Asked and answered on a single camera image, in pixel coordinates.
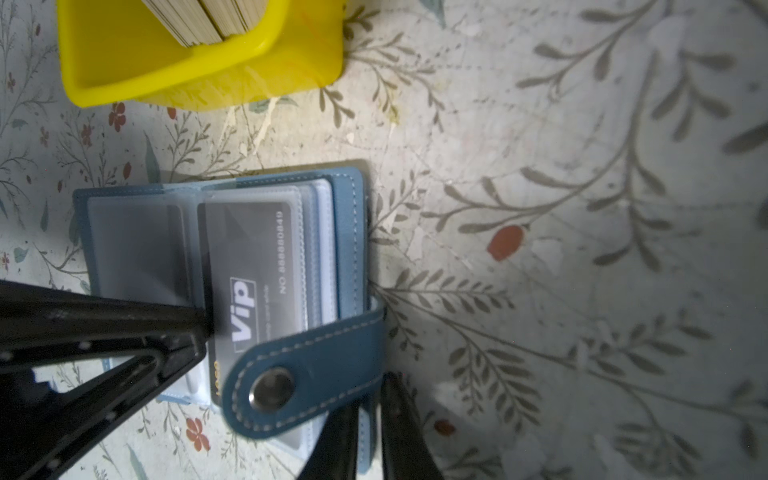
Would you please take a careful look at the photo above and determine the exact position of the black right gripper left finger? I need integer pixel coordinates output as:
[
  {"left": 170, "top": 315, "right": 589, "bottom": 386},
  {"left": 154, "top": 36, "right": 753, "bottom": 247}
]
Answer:
[{"left": 297, "top": 401, "right": 359, "bottom": 480}]

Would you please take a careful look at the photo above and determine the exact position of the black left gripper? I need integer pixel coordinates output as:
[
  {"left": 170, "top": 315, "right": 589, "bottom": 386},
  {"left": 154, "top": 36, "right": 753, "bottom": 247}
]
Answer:
[{"left": 1, "top": 281, "right": 211, "bottom": 479}]

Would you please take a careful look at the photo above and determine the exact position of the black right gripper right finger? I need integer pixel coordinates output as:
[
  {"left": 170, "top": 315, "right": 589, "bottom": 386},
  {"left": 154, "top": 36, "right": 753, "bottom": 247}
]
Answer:
[{"left": 380, "top": 372, "right": 444, "bottom": 480}]

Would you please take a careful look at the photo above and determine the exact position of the blue leather card holder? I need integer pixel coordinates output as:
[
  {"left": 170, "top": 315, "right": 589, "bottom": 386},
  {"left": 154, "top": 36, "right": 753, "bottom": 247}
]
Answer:
[{"left": 73, "top": 166, "right": 384, "bottom": 459}]

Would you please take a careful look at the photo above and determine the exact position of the yellow plastic card tray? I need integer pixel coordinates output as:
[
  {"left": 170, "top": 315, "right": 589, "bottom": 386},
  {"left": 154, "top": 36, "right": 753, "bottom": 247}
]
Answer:
[{"left": 56, "top": 1, "right": 344, "bottom": 111}]

